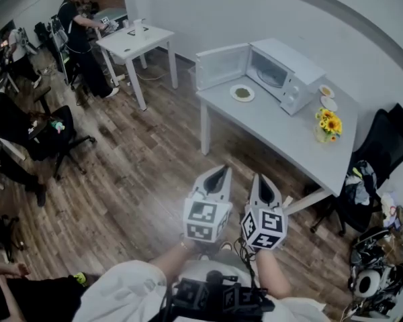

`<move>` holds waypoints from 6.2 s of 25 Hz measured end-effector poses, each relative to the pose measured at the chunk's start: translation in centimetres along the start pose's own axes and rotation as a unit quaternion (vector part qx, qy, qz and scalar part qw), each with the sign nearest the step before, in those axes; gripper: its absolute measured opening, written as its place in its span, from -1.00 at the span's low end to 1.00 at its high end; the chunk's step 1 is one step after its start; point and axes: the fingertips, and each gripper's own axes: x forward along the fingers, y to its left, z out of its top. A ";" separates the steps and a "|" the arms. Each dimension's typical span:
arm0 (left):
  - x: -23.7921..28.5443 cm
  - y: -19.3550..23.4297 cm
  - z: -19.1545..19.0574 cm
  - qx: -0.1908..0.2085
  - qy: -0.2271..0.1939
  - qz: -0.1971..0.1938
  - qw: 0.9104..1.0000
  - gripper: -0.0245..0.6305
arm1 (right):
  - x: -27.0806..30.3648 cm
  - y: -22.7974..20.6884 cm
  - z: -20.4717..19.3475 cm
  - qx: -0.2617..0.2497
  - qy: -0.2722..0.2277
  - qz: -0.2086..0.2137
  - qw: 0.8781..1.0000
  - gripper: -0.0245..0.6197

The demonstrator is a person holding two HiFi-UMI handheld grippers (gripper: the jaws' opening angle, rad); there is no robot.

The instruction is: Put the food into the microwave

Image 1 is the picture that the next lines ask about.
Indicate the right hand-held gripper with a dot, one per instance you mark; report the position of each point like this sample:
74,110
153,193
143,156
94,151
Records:
263,228

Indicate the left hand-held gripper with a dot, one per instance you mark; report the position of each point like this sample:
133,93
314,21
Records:
206,221

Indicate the green food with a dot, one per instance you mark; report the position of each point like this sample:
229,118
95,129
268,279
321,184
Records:
242,93

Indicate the white microwave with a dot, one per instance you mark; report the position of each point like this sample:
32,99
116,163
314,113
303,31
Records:
282,72

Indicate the person's left forearm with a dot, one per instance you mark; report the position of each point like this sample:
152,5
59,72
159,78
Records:
173,258

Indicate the person's right forearm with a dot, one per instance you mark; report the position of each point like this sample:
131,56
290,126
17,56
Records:
272,275

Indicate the small plate with brown food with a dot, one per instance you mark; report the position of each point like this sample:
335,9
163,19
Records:
326,90

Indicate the grey rectangular table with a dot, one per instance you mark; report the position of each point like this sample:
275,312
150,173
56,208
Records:
282,133

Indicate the sunflower bouquet in vase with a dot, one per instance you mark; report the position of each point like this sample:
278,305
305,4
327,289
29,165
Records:
329,125

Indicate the white round plate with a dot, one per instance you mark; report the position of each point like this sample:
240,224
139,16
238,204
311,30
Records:
233,92

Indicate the clothes heap on chair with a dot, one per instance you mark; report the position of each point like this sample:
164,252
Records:
361,181

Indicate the small white empty plate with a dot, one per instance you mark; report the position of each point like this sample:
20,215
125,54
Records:
328,103

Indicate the black chest-mounted device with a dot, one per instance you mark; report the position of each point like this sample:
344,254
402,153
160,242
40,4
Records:
218,295

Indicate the black mesh office chair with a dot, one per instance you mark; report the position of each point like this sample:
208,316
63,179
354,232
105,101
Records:
383,153

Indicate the pile of black gear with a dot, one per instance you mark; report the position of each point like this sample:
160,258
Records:
379,247

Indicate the white round headset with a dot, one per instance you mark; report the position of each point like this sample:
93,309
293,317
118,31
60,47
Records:
366,282

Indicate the person's white shirt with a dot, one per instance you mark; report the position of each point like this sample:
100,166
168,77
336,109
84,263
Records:
121,294

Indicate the small white table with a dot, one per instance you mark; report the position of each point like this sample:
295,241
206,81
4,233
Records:
134,42

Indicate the white cup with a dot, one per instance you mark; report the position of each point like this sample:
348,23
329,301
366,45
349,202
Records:
138,25

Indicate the black swivel chair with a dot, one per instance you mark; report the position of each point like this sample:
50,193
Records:
37,129

